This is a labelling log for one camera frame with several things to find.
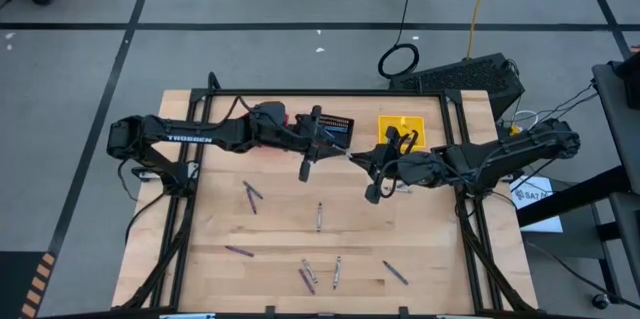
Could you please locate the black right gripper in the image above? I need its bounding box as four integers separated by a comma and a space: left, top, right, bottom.
349, 125, 442, 206

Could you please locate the black grey equipment cart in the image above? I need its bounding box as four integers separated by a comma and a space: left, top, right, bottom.
516, 46, 640, 305

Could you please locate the black cable bundle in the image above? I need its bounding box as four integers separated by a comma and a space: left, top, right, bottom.
514, 81, 600, 133

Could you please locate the white paper sign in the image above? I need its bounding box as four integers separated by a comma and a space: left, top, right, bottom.
508, 175, 565, 234

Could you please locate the black perforated computer case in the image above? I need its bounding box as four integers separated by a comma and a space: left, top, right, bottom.
388, 52, 526, 121

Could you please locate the red plastic basket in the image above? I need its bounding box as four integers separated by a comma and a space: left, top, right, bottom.
259, 112, 292, 156

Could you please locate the yellow plastic basket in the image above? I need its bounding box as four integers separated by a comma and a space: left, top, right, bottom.
378, 115, 427, 151

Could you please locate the black arm base cable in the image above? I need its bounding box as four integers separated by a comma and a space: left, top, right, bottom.
118, 158, 171, 246

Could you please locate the black hanging cable with coil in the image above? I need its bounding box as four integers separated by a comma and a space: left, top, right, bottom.
377, 0, 421, 80

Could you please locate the black plastic basket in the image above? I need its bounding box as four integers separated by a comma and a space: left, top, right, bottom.
318, 113, 356, 148

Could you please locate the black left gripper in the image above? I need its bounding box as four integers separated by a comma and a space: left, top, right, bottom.
294, 104, 350, 183

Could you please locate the yellow hanging cable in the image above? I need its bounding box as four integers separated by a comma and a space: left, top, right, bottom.
465, 0, 498, 60

